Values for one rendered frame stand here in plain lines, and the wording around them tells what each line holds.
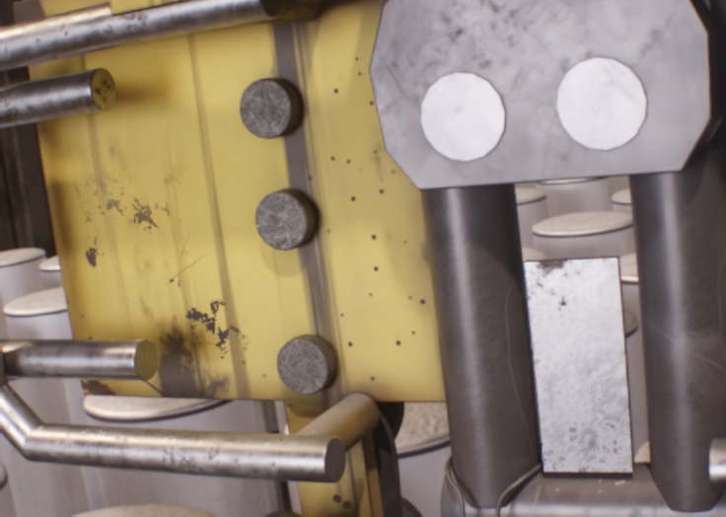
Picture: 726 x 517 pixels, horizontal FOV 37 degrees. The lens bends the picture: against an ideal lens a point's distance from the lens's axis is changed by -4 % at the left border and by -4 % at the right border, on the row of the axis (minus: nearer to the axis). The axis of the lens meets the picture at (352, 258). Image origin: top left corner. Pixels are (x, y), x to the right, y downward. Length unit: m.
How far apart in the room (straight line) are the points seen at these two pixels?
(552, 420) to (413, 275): 0.07
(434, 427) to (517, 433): 0.47
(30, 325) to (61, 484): 0.40
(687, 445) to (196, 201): 0.20
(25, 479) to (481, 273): 1.00
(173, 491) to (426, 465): 0.29
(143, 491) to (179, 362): 0.61
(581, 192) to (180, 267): 1.95
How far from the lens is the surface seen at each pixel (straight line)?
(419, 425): 0.85
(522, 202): 2.11
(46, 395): 1.31
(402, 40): 0.35
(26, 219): 5.96
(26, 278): 2.32
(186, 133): 0.43
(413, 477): 0.84
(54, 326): 1.66
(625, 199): 1.97
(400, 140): 0.35
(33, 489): 1.32
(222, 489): 1.05
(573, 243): 1.69
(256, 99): 0.40
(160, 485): 1.04
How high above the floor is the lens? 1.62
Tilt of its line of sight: 9 degrees down
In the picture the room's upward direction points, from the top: 8 degrees counter-clockwise
